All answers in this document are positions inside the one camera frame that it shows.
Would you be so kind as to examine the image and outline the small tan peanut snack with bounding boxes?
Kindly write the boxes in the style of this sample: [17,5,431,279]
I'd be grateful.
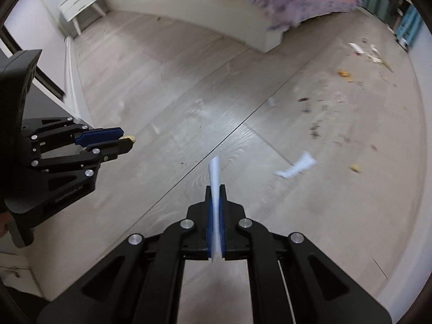
[120,135,136,143]

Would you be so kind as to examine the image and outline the white paper sheet scrap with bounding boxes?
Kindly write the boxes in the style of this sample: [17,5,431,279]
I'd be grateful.
[209,156,225,261]

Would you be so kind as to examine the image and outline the torn white paper strip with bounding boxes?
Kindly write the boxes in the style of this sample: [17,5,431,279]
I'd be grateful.
[275,151,317,179]

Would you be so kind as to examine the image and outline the small tan food crumb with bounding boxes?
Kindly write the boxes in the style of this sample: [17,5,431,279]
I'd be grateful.
[350,164,361,173]

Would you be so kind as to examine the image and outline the white bedside table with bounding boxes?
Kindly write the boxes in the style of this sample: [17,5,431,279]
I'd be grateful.
[59,0,106,36]

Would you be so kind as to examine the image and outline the small white paper scrap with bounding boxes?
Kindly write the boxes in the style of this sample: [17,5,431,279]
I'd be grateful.
[267,97,275,107]

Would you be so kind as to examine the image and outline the orange peel pieces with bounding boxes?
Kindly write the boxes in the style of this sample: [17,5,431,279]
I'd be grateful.
[338,70,353,83]

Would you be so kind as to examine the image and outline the white wrapper litter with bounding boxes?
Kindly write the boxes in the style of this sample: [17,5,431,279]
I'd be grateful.
[349,42,384,64]

